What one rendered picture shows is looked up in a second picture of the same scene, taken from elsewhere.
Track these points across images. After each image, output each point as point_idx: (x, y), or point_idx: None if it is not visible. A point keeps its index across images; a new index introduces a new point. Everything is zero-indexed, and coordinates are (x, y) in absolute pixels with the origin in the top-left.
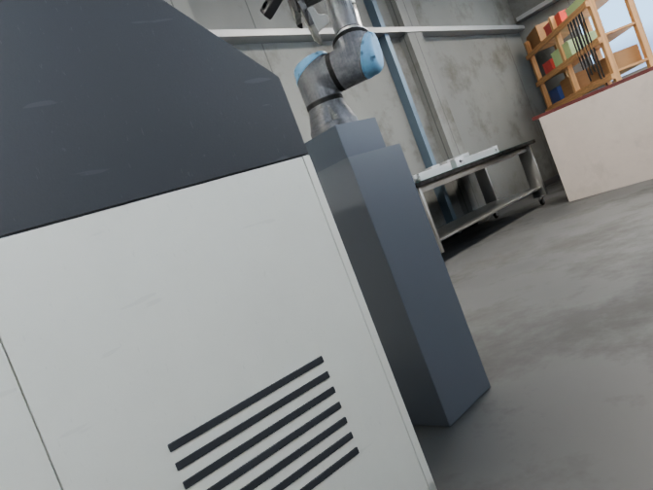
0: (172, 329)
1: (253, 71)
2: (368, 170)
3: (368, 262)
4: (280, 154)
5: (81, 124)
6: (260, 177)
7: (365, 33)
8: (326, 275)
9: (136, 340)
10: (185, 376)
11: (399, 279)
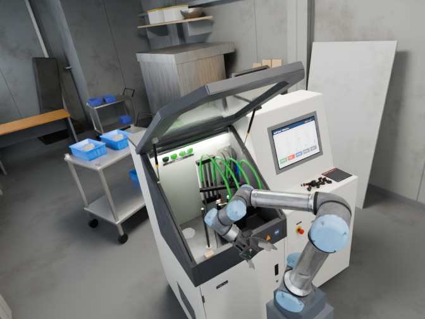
0: (176, 272)
1: (186, 259)
2: (274, 318)
3: None
4: (190, 278)
5: (166, 234)
6: (186, 276)
7: (281, 292)
8: (196, 306)
9: (173, 266)
10: (178, 278)
11: None
